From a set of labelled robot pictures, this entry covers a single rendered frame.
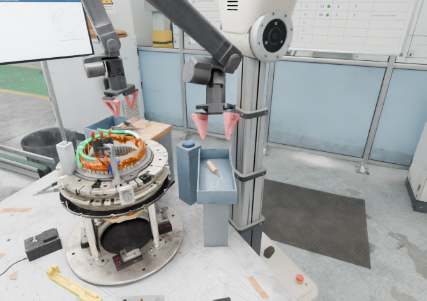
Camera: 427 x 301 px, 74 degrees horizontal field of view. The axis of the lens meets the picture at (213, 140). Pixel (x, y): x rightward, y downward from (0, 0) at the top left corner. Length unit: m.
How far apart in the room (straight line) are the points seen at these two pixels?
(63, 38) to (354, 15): 2.17
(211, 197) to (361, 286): 1.46
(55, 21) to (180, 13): 1.28
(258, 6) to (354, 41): 1.97
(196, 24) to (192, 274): 0.70
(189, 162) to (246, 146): 0.22
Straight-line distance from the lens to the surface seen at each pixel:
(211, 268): 0.96
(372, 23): 2.78
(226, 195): 0.78
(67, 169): 0.86
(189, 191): 1.13
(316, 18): 2.78
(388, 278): 2.20
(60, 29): 1.88
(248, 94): 0.99
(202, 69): 0.77
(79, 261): 1.03
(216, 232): 0.97
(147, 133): 1.12
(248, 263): 0.98
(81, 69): 3.36
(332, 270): 2.10
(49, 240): 1.11
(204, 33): 0.72
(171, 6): 0.66
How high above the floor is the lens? 1.52
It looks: 26 degrees down
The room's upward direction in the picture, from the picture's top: straight up
